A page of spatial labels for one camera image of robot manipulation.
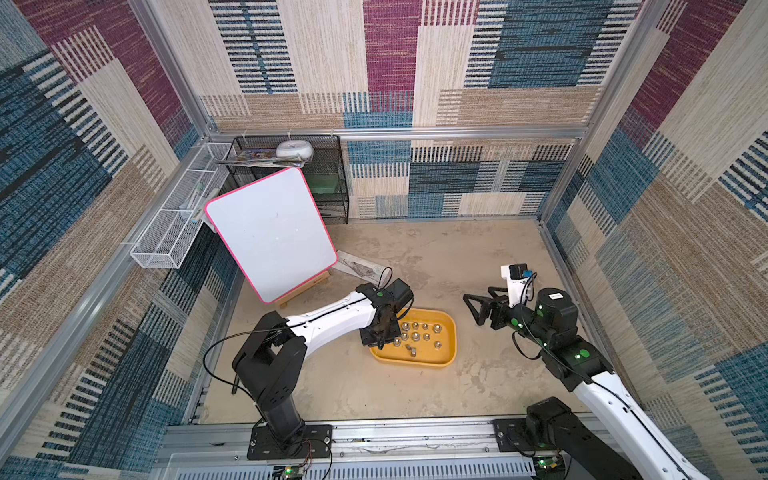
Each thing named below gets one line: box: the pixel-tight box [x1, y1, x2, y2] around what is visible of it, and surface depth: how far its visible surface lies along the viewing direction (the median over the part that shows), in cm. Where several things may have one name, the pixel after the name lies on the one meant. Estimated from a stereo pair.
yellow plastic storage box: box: [369, 307, 458, 367], surface depth 91 cm
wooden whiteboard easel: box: [275, 270, 331, 308], surface depth 99 cm
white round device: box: [275, 139, 314, 163], surface depth 91 cm
